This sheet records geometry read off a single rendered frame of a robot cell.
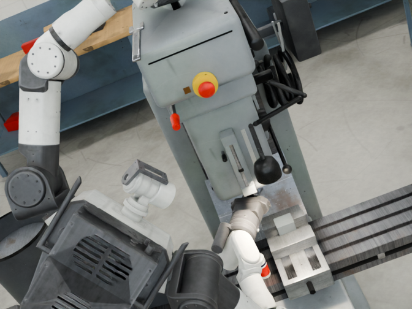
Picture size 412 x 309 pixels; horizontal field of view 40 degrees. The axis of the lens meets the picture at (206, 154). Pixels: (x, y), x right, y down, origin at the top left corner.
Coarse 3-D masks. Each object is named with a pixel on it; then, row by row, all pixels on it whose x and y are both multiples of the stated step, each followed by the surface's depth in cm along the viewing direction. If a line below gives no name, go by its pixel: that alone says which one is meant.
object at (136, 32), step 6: (132, 30) 143; (138, 30) 142; (132, 36) 139; (138, 36) 138; (132, 42) 136; (138, 42) 134; (132, 48) 132; (138, 48) 131; (132, 54) 129; (138, 54) 128; (132, 60) 126; (138, 60) 126
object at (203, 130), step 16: (208, 112) 155; (224, 112) 155; (240, 112) 156; (256, 112) 159; (192, 128) 157; (208, 128) 157; (224, 128) 158; (240, 128) 158; (256, 128) 159; (208, 144) 160; (240, 144) 161; (208, 160) 162; (208, 176) 166; (224, 176) 166; (224, 192) 168; (240, 192) 169
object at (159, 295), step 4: (172, 252) 198; (160, 292) 193; (164, 292) 193; (156, 296) 194; (160, 296) 194; (164, 296) 194; (156, 300) 195; (160, 300) 195; (164, 300) 195; (152, 304) 196; (156, 304) 196; (160, 304) 196; (164, 304) 196; (148, 308) 197
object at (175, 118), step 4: (172, 108) 144; (172, 112) 142; (176, 112) 143; (172, 116) 139; (176, 116) 139; (172, 120) 138; (176, 120) 137; (172, 124) 136; (176, 124) 136; (176, 128) 136
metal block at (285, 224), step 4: (280, 216) 190; (284, 216) 189; (288, 216) 189; (276, 220) 189; (280, 220) 189; (284, 220) 188; (288, 220) 187; (292, 220) 186; (276, 224) 188; (280, 224) 187; (284, 224) 186; (288, 224) 186; (292, 224) 186; (280, 228) 186; (284, 228) 186; (288, 228) 187; (292, 228) 187; (296, 228) 187; (280, 232) 187; (284, 232) 187
